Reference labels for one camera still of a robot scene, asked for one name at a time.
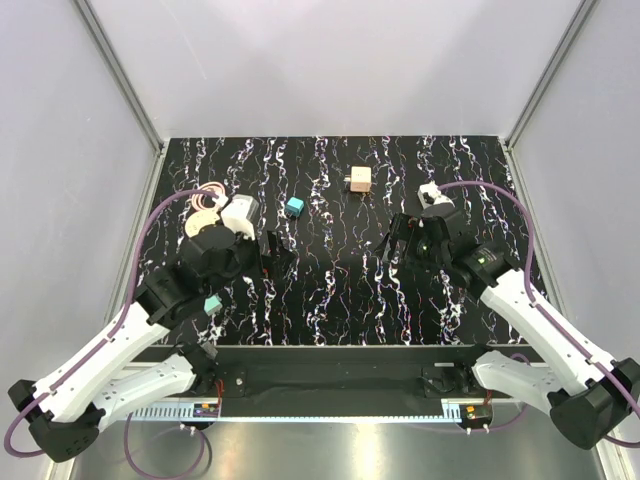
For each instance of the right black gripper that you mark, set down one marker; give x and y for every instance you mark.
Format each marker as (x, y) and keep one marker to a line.
(399, 225)

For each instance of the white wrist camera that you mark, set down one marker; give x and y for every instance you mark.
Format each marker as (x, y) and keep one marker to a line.
(432, 199)
(240, 215)

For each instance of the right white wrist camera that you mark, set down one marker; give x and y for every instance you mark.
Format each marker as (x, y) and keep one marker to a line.
(432, 199)

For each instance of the pink cube socket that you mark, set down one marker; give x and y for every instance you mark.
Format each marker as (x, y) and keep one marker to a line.
(359, 180)

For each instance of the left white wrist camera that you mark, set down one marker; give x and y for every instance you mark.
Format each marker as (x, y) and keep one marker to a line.
(240, 215)

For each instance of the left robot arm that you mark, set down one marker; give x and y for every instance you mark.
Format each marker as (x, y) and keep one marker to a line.
(68, 409)

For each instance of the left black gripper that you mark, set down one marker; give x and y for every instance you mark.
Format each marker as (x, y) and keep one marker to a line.
(279, 260)

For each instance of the teal plug adapter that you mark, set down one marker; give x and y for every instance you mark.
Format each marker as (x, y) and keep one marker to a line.
(294, 207)

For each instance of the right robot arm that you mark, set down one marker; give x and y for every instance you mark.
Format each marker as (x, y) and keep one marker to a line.
(583, 389)

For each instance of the mint plug adapter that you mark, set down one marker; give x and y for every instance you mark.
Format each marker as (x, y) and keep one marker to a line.
(212, 305)

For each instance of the pink round socket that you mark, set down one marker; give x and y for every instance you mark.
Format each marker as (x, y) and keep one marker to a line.
(197, 221)

